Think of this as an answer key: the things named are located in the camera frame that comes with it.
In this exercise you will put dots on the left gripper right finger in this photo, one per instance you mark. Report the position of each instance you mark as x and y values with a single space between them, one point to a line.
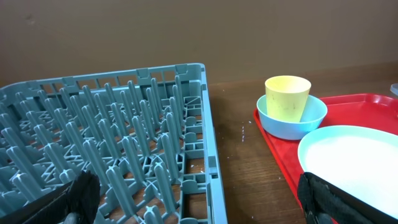
323 203

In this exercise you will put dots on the small light blue bowl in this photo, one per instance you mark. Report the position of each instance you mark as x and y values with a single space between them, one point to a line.
313 114

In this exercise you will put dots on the red plastic serving tray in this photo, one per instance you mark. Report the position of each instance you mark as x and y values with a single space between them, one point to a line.
364 110

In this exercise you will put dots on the grey plastic dishwasher rack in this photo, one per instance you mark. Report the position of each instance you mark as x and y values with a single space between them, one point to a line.
147 134

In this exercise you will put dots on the clear plastic waste bin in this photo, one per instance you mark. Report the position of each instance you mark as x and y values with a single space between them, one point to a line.
394 89

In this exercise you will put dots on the yellow plastic cup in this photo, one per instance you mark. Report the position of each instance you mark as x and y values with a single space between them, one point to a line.
286 97

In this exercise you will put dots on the large light blue plate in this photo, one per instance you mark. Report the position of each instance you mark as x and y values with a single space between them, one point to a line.
361 161

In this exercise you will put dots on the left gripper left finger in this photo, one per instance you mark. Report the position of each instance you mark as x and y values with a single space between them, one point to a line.
74 202

